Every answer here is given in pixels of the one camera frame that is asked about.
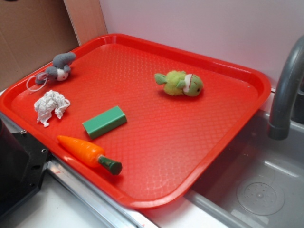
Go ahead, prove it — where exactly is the crumpled white paper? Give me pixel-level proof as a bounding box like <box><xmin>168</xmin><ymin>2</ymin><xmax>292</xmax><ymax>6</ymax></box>
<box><xmin>34</xmin><ymin>90</ymin><xmax>71</xmax><ymax>128</ymax></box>

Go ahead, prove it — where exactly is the red plastic tray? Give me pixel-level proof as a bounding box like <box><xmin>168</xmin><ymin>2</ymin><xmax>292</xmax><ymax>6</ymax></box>
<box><xmin>0</xmin><ymin>34</ymin><xmax>271</xmax><ymax>209</ymax></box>

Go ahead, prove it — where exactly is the green rectangular block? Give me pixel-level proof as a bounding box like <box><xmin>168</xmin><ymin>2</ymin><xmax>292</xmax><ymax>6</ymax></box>
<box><xmin>82</xmin><ymin>106</ymin><xmax>127</xmax><ymax>139</ymax></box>

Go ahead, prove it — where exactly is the green plush turtle toy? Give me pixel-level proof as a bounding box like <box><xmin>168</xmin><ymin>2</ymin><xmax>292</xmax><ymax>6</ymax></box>
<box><xmin>154</xmin><ymin>70</ymin><xmax>204</xmax><ymax>97</ymax></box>

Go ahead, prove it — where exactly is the orange plastic toy carrot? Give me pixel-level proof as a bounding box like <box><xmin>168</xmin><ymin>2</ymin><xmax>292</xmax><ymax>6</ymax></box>
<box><xmin>57</xmin><ymin>135</ymin><xmax>123</xmax><ymax>175</ymax></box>

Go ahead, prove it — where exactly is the grey plush bunny toy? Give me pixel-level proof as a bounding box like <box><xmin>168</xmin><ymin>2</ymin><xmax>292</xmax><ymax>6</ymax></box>
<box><xmin>26</xmin><ymin>52</ymin><xmax>76</xmax><ymax>92</ymax></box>

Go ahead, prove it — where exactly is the light wooden board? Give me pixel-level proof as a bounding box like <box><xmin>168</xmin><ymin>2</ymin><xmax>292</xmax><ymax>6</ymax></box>
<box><xmin>64</xmin><ymin>0</ymin><xmax>108</xmax><ymax>45</ymax></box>

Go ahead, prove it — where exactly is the grey plastic sink basin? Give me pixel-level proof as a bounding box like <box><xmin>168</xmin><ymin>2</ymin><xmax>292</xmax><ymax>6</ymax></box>
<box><xmin>185</xmin><ymin>111</ymin><xmax>304</xmax><ymax>228</ymax></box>

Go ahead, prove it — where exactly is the brown cardboard panel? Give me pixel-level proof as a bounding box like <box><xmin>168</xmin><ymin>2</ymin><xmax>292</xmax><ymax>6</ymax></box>
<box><xmin>0</xmin><ymin>0</ymin><xmax>78</xmax><ymax>90</ymax></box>

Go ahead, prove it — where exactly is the grey sink faucet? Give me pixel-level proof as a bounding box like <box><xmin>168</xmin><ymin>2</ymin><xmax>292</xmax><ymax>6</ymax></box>
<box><xmin>267</xmin><ymin>36</ymin><xmax>304</xmax><ymax>140</ymax></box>

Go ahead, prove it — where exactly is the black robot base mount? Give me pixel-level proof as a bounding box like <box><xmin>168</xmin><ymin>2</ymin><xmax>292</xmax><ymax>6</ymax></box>
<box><xmin>0</xmin><ymin>121</ymin><xmax>50</xmax><ymax>219</ymax></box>

